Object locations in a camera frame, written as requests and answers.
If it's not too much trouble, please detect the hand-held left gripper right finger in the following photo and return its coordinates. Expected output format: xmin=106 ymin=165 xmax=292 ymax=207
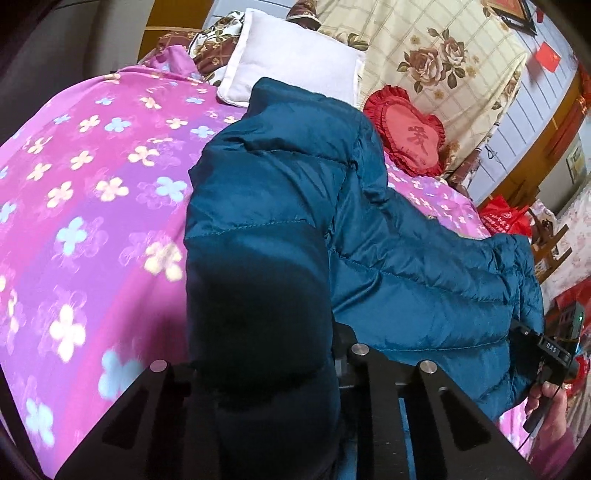
xmin=333 ymin=322 xmax=537 ymax=480

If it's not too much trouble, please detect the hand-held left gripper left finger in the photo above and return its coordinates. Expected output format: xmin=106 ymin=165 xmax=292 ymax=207
xmin=54 ymin=359 xmax=225 ymax=480

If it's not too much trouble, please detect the teal puffer jacket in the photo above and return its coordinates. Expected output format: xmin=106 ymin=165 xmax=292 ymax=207
xmin=184 ymin=76 xmax=546 ymax=480

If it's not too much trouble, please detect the person's right hand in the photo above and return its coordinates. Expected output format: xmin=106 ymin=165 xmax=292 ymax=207
xmin=526 ymin=381 xmax=574 ymax=444

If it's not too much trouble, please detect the wooden chair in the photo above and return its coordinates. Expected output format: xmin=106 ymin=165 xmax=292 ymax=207
xmin=529 ymin=203 xmax=573 ymax=282

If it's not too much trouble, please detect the pale floral cloth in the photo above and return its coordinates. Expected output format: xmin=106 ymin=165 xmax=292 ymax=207
xmin=540 ymin=194 xmax=591 ymax=301

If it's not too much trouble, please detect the red shopping bag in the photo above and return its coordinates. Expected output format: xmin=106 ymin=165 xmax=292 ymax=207
xmin=478 ymin=194 xmax=534 ymax=238

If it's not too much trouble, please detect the pink floral bedsheet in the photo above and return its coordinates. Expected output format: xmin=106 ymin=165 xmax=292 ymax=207
xmin=0 ymin=44 xmax=532 ymax=480

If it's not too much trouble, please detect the red heart cushion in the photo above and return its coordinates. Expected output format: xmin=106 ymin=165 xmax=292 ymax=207
xmin=362 ymin=85 xmax=446 ymax=177

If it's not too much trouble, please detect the small red flag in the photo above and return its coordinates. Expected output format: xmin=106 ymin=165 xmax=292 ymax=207
xmin=538 ymin=41 xmax=561 ymax=73

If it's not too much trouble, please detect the brown floral pillow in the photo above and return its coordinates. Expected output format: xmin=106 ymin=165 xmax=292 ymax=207
xmin=157 ymin=9 xmax=245 ymax=88

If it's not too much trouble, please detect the white pillow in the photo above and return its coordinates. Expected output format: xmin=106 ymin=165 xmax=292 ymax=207
xmin=217 ymin=7 xmax=368 ymax=109

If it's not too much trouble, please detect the beige floral quilt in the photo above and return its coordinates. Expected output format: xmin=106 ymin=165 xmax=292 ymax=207
xmin=286 ymin=0 xmax=529 ymax=185

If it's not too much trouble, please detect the framed wall picture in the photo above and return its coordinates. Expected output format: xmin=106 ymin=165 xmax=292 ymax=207
xmin=480 ymin=0 xmax=539 ymax=37

